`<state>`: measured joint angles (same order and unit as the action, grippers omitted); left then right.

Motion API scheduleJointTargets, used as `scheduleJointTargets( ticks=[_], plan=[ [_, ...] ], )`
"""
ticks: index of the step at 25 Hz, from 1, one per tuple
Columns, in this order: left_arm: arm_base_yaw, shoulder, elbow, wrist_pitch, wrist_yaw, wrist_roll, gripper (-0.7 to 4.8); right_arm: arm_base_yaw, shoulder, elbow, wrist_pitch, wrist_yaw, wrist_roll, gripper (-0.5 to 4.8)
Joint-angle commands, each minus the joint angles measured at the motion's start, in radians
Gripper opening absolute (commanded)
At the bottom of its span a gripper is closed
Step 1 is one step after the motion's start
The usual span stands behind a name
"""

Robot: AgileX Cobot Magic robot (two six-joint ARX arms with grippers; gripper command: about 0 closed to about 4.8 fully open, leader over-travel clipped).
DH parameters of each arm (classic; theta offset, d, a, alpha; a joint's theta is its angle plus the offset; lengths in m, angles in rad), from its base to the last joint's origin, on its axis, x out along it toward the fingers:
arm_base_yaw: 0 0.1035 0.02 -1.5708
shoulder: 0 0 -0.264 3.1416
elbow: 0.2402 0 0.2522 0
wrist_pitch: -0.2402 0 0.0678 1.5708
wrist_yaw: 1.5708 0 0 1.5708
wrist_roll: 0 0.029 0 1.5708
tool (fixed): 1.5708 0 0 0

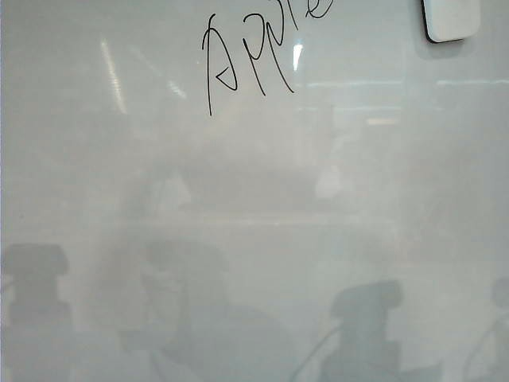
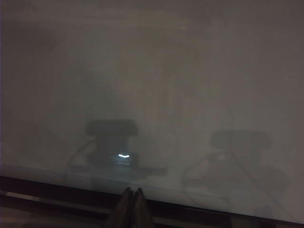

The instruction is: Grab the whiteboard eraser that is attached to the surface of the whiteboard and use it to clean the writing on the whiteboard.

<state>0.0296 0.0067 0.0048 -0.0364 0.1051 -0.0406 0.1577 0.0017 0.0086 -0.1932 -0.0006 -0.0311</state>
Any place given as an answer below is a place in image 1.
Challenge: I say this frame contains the white whiteboard eraser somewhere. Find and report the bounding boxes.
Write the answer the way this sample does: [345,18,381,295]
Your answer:
[420,0,482,45]

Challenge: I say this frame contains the white glossy whiteboard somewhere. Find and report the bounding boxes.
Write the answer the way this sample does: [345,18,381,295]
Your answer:
[0,0,509,382]

